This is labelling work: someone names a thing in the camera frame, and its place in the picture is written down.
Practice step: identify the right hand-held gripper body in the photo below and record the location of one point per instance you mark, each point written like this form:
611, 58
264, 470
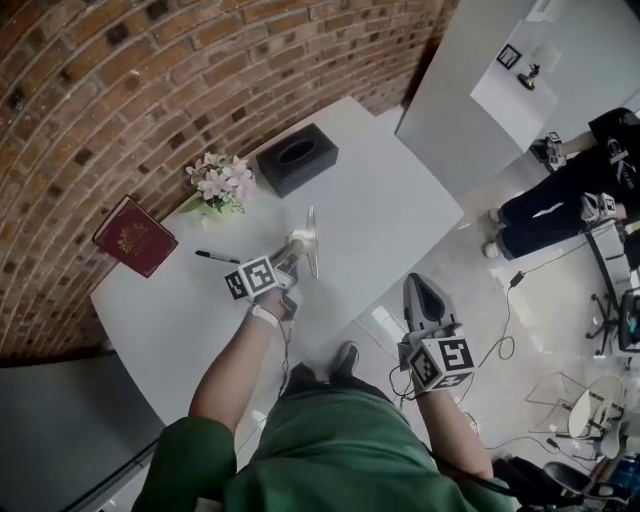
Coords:
442, 360

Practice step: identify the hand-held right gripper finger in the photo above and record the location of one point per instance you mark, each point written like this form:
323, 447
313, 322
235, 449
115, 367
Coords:
437, 310
414, 307

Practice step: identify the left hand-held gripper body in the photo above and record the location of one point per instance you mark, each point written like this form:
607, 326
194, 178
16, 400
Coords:
252, 277

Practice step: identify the person's right forearm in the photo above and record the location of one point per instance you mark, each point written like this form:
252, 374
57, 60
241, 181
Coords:
450, 435

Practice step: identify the person's left forearm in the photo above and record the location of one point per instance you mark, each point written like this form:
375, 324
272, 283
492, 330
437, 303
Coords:
230, 370

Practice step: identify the person's left hand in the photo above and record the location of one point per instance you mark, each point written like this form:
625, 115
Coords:
275, 305

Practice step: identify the white wristband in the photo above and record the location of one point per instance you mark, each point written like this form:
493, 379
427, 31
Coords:
264, 315

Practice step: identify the black pen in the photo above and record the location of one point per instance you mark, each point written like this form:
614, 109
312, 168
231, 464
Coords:
217, 257

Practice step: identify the white desk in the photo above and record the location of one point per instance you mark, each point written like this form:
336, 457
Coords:
350, 210

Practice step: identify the person's black shoe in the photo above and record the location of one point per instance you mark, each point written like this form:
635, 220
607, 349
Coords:
345, 357

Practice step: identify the black tissue box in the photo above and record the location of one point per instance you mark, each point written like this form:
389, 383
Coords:
297, 160

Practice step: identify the pink flowers in pot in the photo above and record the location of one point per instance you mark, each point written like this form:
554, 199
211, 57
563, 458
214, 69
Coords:
220, 182

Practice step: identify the person's black trousers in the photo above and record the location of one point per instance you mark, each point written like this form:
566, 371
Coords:
310, 380

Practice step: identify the red hardcover book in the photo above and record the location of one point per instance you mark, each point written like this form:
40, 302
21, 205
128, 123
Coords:
135, 237

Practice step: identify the person's green shirt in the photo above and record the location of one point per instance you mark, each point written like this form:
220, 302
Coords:
325, 450

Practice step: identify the black plastic chair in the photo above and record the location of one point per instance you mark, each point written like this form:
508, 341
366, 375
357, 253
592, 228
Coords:
565, 477

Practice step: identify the black office chair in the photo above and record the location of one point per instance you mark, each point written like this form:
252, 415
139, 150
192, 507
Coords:
607, 280

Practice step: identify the gray cabinet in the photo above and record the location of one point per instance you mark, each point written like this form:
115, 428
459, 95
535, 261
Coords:
60, 425

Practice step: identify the small dark figurine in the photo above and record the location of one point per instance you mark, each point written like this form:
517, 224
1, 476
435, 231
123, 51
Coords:
527, 79

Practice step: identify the small black picture frame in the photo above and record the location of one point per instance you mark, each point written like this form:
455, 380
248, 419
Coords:
509, 56

